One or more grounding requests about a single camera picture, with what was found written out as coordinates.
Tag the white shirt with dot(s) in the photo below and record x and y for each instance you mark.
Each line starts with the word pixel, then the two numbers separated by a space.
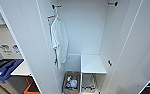
pixel 59 40

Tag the white wardrobe door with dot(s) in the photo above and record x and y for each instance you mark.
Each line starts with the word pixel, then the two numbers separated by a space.
pixel 24 40
pixel 134 50

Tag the blue white bottle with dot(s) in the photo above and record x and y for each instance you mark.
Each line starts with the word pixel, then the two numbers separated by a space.
pixel 68 85

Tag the black hook rod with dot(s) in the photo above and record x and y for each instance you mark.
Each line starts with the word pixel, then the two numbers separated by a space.
pixel 56 6
pixel 113 3

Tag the orange wooden hanger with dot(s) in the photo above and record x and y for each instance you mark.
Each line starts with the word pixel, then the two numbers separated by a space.
pixel 51 16

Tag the white wardrobe body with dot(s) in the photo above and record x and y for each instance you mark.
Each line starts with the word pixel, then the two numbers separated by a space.
pixel 84 30

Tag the green yellow bottle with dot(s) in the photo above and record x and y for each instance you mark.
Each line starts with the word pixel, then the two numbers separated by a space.
pixel 69 79

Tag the small white wall poster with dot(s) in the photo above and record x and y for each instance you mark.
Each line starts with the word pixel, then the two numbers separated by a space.
pixel 4 48

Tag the blue white wall poster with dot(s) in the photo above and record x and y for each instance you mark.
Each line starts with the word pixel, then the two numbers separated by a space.
pixel 17 49

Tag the white plastic bottle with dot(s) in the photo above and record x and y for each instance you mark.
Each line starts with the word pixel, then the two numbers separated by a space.
pixel 74 81

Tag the small black wardrobe latch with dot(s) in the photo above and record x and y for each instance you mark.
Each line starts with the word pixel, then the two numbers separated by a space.
pixel 109 62

